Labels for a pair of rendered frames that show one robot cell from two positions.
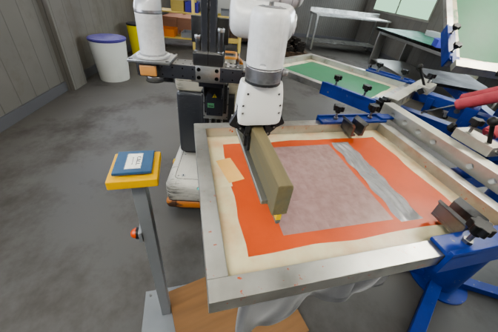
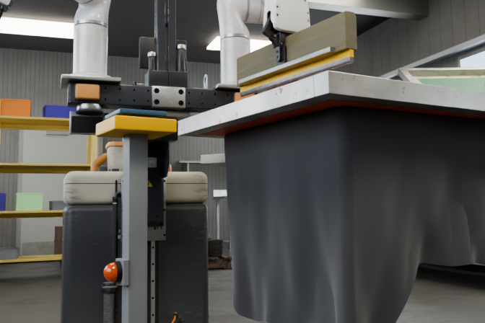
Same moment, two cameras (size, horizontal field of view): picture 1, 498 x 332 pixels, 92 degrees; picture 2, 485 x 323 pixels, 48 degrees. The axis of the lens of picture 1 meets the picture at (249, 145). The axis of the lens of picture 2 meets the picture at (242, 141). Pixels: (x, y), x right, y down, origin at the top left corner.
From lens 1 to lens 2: 98 cm
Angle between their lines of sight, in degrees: 43
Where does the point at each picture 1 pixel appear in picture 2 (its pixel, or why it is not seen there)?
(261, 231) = not seen: hidden behind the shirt
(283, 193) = (349, 19)
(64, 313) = not seen: outside the picture
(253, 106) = (286, 7)
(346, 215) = not seen: hidden behind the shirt
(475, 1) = (440, 81)
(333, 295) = (452, 247)
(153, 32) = (99, 45)
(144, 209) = (140, 200)
